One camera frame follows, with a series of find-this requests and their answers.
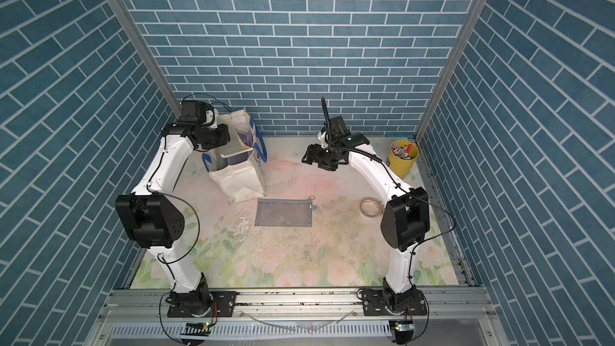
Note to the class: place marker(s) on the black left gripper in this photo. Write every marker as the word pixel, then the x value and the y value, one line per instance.
pixel 224 136

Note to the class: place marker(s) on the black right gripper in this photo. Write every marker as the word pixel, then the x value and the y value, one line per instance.
pixel 312 153

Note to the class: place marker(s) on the grey mesh pouch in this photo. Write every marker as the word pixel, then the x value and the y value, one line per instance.
pixel 283 213

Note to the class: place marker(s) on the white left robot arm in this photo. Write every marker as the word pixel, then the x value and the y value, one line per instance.
pixel 148 213

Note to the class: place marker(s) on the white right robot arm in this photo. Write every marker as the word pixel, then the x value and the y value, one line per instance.
pixel 406 211

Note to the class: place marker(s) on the white canvas tote bag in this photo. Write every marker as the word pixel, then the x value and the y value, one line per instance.
pixel 237 166

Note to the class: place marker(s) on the roll of clear tape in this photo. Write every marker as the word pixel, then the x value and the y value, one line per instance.
pixel 371 208

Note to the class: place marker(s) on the yellow cup with markers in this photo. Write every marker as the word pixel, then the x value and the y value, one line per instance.
pixel 402 156

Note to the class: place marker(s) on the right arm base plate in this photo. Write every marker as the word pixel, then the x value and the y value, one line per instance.
pixel 394 302

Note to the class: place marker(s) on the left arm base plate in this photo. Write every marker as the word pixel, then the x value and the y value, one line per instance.
pixel 193 305

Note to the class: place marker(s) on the aluminium front rail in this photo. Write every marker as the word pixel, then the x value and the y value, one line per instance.
pixel 447 303

